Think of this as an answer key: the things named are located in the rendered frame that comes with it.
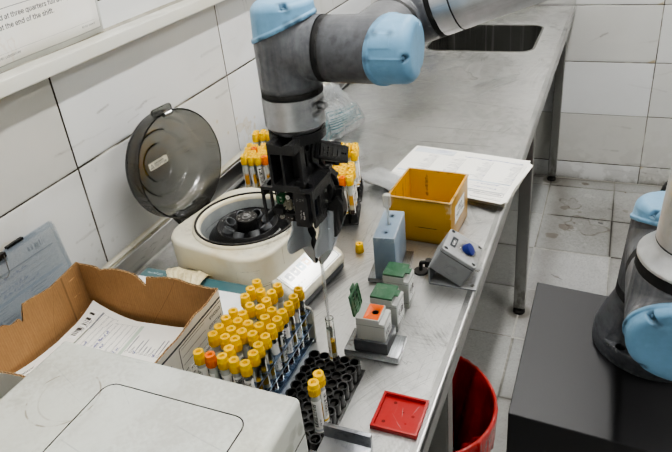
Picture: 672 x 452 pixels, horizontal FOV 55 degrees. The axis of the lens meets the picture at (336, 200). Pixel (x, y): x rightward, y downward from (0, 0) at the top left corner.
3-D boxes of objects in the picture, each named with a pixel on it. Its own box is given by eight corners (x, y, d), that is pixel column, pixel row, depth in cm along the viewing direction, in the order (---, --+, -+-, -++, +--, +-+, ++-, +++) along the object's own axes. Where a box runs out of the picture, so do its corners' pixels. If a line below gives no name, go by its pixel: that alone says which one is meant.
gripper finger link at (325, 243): (307, 282, 87) (297, 223, 82) (323, 258, 91) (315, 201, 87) (328, 285, 85) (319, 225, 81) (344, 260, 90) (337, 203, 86)
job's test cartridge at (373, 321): (385, 353, 101) (383, 321, 98) (357, 348, 103) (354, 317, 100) (392, 336, 105) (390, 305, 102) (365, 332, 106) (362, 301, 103)
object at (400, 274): (409, 308, 113) (407, 277, 109) (383, 304, 114) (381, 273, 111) (415, 295, 116) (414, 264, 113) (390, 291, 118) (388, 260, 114)
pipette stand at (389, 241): (405, 285, 119) (402, 239, 114) (368, 282, 121) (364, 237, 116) (414, 255, 127) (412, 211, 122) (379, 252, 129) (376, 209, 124)
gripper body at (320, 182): (264, 226, 82) (250, 140, 76) (293, 195, 89) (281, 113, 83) (319, 233, 79) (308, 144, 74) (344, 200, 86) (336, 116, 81)
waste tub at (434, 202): (451, 247, 128) (451, 204, 123) (388, 237, 134) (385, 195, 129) (468, 215, 138) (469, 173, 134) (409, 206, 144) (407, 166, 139)
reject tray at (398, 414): (416, 440, 88) (416, 436, 87) (369, 428, 90) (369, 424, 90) (429, 404, 93) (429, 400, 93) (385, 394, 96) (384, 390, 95)
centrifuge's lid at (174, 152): (123, 127, 112) (94, 127, 116) (167, 250, 122) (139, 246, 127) (205, 87, 127) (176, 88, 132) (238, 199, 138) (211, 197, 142)
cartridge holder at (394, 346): (398, 365, 101) (397, 347, 99) (344, 355, 104) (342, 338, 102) (407, 342, 105) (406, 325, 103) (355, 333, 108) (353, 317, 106)
